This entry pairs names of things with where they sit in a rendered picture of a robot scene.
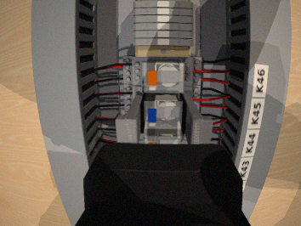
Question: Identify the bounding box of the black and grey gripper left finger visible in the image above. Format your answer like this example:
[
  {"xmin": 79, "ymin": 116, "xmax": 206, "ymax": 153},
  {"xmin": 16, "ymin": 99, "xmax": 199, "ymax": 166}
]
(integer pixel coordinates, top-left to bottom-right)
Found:
[{"xmin": 115, "ymin": 93, "xmax": 146, "ymax": 144}]

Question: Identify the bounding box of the grey relay panel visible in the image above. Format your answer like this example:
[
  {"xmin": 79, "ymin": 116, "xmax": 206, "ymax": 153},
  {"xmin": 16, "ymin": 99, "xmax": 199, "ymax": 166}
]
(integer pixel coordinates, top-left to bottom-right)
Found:
[{"xmin": 31, "ymin": 0, "xmax": 292, "ymax": 226}]

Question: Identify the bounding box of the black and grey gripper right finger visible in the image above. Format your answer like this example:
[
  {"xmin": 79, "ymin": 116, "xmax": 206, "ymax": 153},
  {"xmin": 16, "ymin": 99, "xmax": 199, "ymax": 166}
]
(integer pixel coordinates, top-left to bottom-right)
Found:
[{"xmin": 180, "ymin": 93, "xmax": 213, "ymax": 144}]

